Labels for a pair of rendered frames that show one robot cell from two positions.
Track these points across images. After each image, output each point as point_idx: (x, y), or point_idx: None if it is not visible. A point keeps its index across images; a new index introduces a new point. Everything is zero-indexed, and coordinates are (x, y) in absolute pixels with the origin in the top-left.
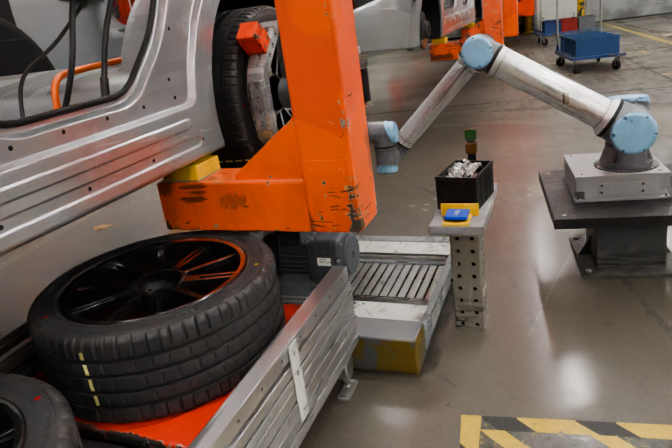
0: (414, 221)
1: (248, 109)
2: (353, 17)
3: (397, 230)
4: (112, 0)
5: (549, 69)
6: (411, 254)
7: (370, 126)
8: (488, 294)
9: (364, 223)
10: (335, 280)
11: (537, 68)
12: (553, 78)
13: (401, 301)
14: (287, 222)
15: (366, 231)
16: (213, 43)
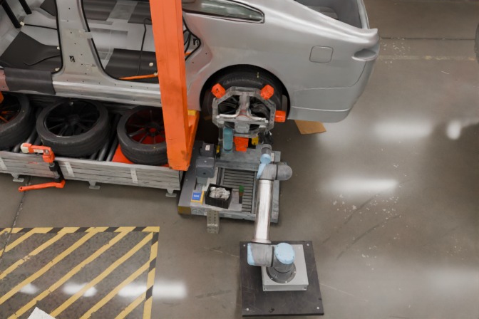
0: (316, 199)
1: None
2: (182, 122)
3: (304, 193)
4: (184, 51)
5: (264, 205)
6: (271, 201)
7: (262, 149)
8: (235, 233)
9: (172, 168)
10: (167, 171)
11: (259, 199)
12: (258, 208)
13: None
14: None
15: (301, 179)
16: (218, 79)
